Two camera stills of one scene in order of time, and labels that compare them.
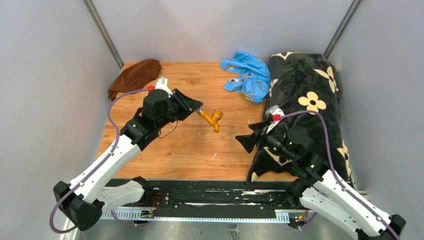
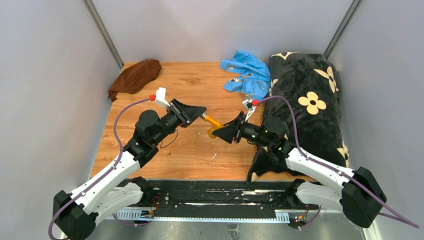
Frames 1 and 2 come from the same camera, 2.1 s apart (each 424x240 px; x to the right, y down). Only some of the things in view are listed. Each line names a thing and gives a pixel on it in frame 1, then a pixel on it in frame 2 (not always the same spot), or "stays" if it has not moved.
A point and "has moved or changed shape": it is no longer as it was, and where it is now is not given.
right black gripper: (248, 141) -> (234, 129)
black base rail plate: (212, 194) stays
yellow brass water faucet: (217, 115) has moved or changed shape
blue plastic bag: (254, 80) stays
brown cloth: (136, 76) stays
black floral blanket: (300, 82) stays
